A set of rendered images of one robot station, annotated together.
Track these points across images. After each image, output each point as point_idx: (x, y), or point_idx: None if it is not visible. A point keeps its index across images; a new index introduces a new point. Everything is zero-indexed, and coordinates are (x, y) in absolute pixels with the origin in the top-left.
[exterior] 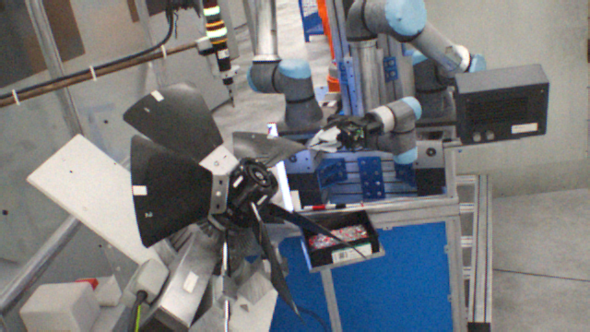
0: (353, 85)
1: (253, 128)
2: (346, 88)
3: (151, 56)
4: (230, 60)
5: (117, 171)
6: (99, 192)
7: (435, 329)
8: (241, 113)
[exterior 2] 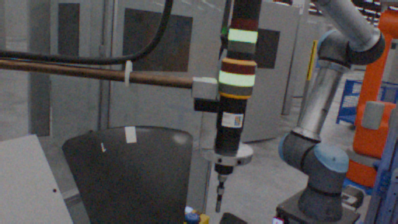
0: (392, 204)
1: (277, 166)
2: (378, 200)
3: (102, 72)
4: (239, 135)
5: (49, 202)
6: None
7: None
8: (274, 152)
